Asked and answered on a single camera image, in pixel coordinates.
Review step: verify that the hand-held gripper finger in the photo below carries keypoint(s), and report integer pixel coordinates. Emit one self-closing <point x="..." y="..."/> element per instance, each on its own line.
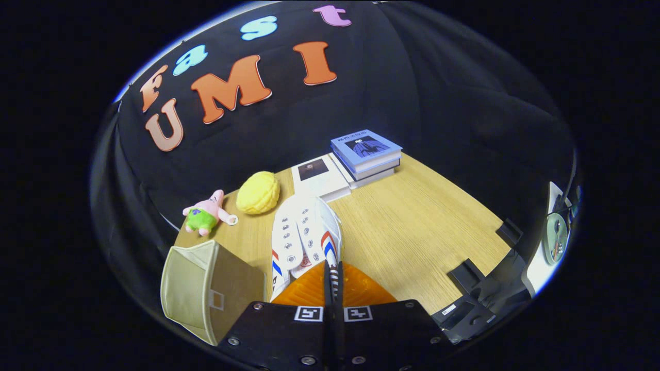
<point x="340" y="335"/>
<point x="328" y="335"/>

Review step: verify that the white striped canvas shoe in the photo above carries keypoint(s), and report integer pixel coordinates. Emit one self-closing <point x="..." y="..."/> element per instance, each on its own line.
<point x="304" y="221"/>

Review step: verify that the beige fabric storage box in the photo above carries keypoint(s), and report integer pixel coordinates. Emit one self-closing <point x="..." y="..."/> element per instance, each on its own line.
<point x="191" y="288"/>

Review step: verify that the black table clamp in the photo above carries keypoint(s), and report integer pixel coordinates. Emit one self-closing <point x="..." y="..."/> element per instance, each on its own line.
<point x="466" y="275"/>
<point x="510" y="233"/>

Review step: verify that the black device with label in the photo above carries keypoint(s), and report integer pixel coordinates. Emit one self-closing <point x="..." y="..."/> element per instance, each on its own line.
<point x="479" y="314"/>

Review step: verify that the white portrait cover book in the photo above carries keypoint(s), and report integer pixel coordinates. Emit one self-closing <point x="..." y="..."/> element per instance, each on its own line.
<point x="325" y="180"/>

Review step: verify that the yellow round plush cushion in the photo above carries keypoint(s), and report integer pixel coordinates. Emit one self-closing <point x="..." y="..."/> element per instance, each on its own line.
<point x="258" y="193"/>

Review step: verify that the dark edged book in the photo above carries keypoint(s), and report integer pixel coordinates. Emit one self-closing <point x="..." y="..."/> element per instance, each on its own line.
<point x="379" y="172"/>

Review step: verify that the pink star plush toy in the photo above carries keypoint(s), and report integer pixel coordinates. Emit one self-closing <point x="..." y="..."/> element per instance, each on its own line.
<point x="206" y="216"/>

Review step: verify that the blue cover book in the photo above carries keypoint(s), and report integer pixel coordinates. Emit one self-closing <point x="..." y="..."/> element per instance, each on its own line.
<point x="366" y="147"/>

